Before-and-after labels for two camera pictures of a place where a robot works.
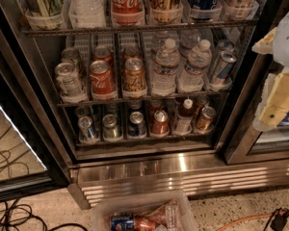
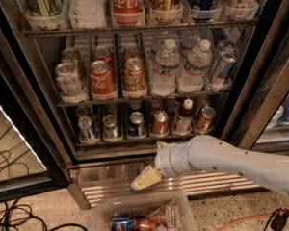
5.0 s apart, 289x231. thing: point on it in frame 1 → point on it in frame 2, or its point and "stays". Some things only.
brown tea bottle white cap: x=183 y=123 stays
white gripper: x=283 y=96 → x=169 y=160
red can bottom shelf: x=160 y=122 stays
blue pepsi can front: x=137 y=128 stays
